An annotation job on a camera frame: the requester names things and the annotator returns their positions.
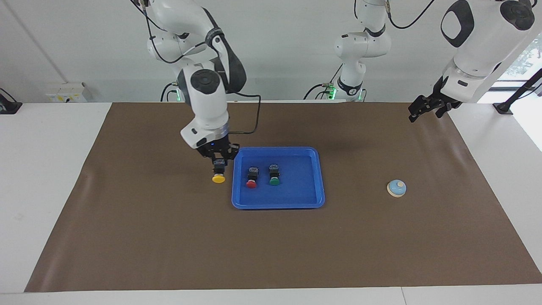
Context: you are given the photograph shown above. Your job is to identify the yellow push button switch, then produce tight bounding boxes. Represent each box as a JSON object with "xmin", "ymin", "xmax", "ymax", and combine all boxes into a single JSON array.
[{"xmin": 212, "ymin": 160, "xmax": 226, "ymax": 184}]

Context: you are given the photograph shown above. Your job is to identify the light blue call bell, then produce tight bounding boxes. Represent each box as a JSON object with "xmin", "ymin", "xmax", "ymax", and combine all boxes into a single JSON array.
[{"xmin": 387, "ymin": 179, "xmax": 407, "ymax": 198}]

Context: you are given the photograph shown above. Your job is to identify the blue plastic tray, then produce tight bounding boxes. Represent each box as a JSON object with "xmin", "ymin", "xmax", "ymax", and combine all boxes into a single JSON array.
[{"xmin": 231, "ymin": 147, "xmax": 326, "ymax": 210}]

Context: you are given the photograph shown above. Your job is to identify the brown table mat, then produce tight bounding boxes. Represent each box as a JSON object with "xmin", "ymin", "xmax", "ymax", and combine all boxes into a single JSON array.
[{"xmin": 24, "ymin": 101, "xmax": 542, "ymax": 293}]

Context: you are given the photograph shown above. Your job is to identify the black table clamp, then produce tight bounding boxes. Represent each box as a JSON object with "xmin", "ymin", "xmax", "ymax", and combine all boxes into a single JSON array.
[{"xmin": 0, "ymin": 87, "xmax": 22, "ymax": 115}]

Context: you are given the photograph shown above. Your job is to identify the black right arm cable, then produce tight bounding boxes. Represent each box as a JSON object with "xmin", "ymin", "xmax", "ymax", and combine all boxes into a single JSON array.
[{"xmin": 133, "ymin": 0, "xmax": 261, "ymax": 136}]

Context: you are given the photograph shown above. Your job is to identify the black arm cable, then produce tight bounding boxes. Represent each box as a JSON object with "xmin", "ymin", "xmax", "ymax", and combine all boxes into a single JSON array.
[
  {"xmin": 133, "ymin": 0, "xmax": 261, "ymax": 136},
  {"xmin": 383, "ymin": 0, "xmax": 434, "ymax": 29}
]

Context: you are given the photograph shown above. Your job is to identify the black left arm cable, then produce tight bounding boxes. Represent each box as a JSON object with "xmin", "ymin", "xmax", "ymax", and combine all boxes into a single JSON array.
[{"xmin": 383, "ymin": 0, "xmax": 434, "ymax": 29}]

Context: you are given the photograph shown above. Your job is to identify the black right base cable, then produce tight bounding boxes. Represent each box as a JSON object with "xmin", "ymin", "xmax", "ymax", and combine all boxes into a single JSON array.
[{"xmin": 160, "ymin": 82, "xmax": 178, "ymax": 102}]

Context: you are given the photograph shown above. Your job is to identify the black base cable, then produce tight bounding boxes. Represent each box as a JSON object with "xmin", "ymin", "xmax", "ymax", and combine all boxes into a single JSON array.
[
  {"xmin": 160, "ymin": 82, "xmax": 178, "ymax": 102},
  {"xmin": 303, "ymin": 64, "xmax": 344, "ymax": 100}
]

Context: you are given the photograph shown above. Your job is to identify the black left base cable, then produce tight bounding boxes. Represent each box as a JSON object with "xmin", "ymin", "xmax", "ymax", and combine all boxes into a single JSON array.
[{"xmin": 303, "ymin": 64, "xmax": 344, "ymax": 100}]

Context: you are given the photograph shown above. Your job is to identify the white wall socket box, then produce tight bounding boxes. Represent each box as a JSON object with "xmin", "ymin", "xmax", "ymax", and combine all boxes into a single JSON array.
[{"xmin": 46, "ymin": 82, "xmax": 88, "ymax": 103}]

